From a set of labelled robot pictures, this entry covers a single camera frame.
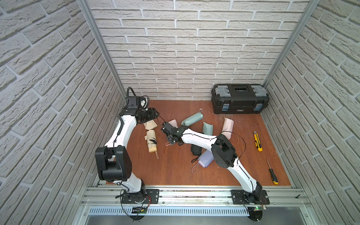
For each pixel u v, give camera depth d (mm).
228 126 1001
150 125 1001
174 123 1003
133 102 665
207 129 997
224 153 567
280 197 783
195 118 1025
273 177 793
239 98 1003
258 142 941
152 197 737
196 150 886
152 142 899
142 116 716
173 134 714
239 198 731
